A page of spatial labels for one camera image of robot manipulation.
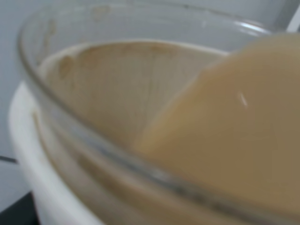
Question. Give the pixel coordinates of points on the glass cup with blue sleeve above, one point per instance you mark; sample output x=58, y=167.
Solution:
x=157, y=113

